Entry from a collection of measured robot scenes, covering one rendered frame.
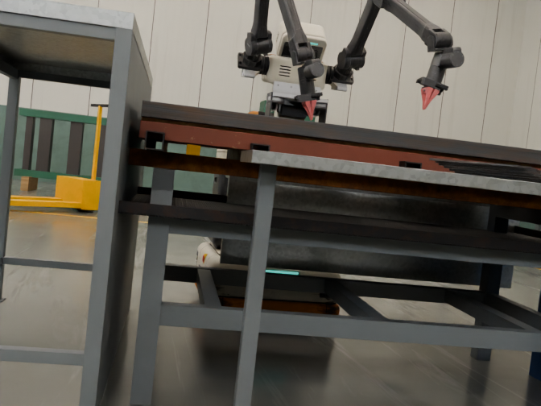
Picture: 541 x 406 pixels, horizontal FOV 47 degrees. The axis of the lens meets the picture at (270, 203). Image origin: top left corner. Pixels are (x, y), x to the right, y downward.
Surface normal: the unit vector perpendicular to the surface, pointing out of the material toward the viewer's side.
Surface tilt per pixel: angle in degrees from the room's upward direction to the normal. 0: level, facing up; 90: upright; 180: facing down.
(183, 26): 90
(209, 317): 90
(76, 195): 90
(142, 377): 90
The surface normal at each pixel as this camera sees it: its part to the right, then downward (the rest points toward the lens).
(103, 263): 0.15, 0.07
